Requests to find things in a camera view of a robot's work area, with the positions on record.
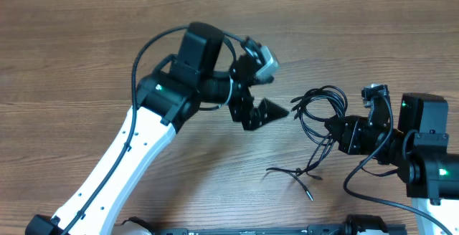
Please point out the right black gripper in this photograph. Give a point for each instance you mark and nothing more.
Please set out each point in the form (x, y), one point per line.
(350, 143)

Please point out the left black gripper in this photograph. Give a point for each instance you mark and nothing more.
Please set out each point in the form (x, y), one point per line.
(239, 112)

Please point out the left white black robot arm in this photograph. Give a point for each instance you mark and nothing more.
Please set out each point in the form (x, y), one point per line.
(212, 69)

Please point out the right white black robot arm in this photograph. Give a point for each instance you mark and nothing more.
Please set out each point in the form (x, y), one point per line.
(417, 146)

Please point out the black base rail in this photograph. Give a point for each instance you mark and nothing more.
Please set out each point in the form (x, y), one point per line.
(354, 224)

